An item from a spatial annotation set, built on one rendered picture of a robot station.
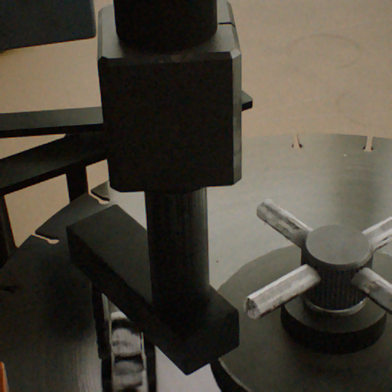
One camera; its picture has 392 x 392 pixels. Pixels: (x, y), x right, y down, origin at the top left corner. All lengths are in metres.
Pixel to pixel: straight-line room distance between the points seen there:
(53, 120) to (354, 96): 0.43
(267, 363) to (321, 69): 0.65
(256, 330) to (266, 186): 0.12
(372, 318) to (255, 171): 0.15
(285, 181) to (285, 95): 0.46
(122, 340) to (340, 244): 0.10
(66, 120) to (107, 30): 0.33
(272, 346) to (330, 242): 0.05
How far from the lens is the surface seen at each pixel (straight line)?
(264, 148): 0.57
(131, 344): 0.44
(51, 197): 0.88
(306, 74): 1.04
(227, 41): 0.31
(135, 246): 0.41
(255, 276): 0.47
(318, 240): 0.42
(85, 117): 0.65
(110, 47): 0.31
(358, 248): 0.42
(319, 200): 0.54
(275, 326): 0.45
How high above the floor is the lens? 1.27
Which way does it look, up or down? 37 degrees down
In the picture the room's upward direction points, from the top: 2 degrees counter-clockwise
